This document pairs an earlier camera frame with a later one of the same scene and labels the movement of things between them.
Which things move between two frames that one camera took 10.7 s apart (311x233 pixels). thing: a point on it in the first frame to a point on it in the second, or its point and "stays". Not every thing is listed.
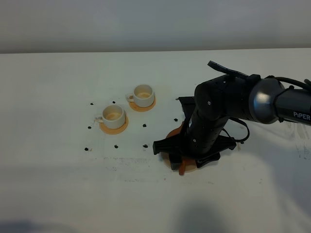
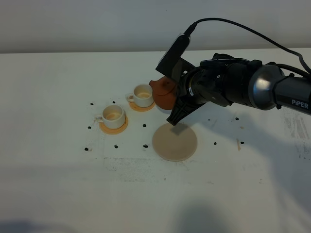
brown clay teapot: [186, 161] to [164, 93]
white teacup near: [113, 117] stays
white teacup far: [143, 96] stays
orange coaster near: [113, 131] stays
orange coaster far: [133, 106] stays
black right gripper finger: [172, 144] to [181, 107]
